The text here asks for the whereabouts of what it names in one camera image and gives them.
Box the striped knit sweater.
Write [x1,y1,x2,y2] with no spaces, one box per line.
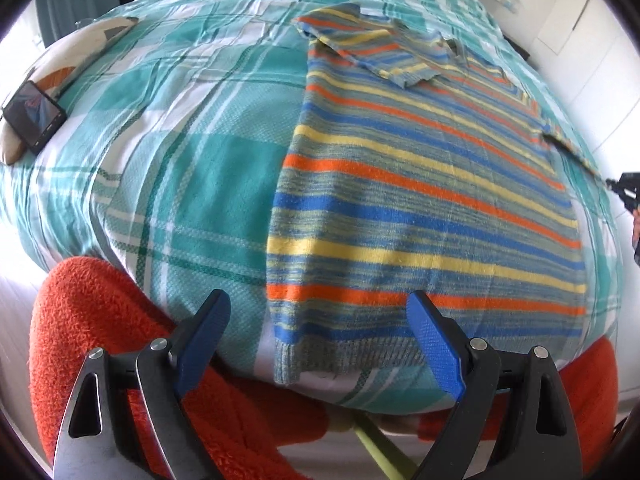
[266,3,588,384]

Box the patterned cream pillow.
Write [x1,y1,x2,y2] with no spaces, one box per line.
[1,16,138,166]

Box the green stool leg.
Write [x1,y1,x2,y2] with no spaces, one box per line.
[326,406,418,480]

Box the teal plaid bedspread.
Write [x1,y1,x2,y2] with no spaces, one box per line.
[1,0,623,415]

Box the black smartphone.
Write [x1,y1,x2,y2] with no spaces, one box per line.
[3,80,67,154]

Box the orange fuzzy blanket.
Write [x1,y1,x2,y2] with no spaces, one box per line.
[29,257,616,479]

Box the person's right hand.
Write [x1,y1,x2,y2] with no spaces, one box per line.
[631,207,640,249]

